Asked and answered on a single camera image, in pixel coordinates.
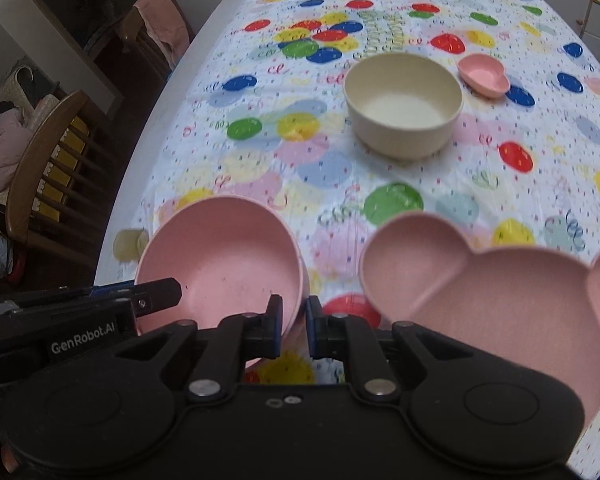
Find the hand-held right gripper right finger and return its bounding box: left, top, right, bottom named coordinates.
left=305, top=294, right=481, bottom=403

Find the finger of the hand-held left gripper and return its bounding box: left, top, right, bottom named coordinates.
left=86, top=282, right=137, bottom=296
left=129, top=277, right=184, bottom=319

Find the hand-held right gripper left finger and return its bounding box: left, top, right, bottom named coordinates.
left=115, top=294, right=285, bottom=404

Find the pink bowl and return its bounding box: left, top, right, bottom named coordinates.
left=134, top=195, right=311, bottom=372

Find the pink bear-shaped plate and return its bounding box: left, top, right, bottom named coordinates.
left=358, top=212, right=600, bottom=433

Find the yellow seat cushion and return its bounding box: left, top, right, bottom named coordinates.
left=34, top=115, right=90, bottom=222

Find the balloon print tablecloth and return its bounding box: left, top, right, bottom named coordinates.
left=94, top=0, right=600, bottom=480

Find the dark wooden chair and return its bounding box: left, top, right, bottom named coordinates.
left=6, top=90, right=127, bottom=263

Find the pink clothing pile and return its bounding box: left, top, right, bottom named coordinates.
left=0, top=109, right=33, bottom=198

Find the woven basket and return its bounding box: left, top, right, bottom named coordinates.
left=0, top=64, right=37, bottom=117

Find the wooden chair with towel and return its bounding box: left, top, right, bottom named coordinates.
left=119, top=0, right=197, bottom=83

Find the cream bowl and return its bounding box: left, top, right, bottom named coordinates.
left=343, top=53, right=465, bottom=162

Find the dark bookshelf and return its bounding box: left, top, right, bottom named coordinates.
left=7, top=0, right=155, bottom=106

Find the pink towel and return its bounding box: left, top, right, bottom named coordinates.
left=133, top=0, right=191, bottom=68

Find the small pink heart dish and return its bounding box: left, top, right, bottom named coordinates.
left=456, top=53, right=511, bottom=102

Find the white drawer cabinet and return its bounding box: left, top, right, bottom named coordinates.
left=522, top=0, right=600, bottom=88

